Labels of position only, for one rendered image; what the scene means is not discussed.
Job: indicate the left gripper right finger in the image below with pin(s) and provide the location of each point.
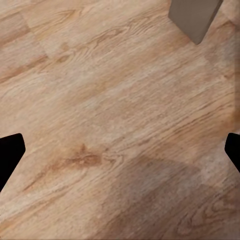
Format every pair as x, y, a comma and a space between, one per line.
232, 149

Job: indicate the coffee table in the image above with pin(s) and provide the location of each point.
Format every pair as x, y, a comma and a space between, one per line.
194, 17

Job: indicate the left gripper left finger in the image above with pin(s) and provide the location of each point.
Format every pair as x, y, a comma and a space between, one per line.
12, 149

